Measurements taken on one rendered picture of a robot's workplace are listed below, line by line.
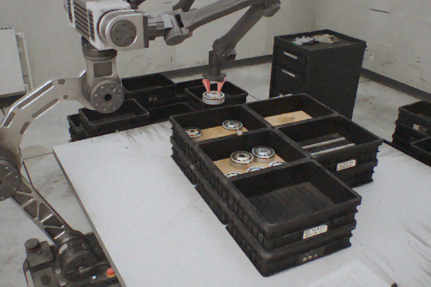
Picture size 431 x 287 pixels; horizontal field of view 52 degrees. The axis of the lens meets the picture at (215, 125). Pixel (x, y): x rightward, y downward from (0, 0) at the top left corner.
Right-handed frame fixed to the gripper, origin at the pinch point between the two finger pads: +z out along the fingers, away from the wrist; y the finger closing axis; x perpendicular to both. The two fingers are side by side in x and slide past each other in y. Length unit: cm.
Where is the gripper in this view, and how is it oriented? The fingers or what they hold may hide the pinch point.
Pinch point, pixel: (213, 92)
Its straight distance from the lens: 207.4
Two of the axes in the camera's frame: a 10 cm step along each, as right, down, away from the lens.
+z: -0.3, 9.1, 4.2
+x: -3.0, 3.9, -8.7
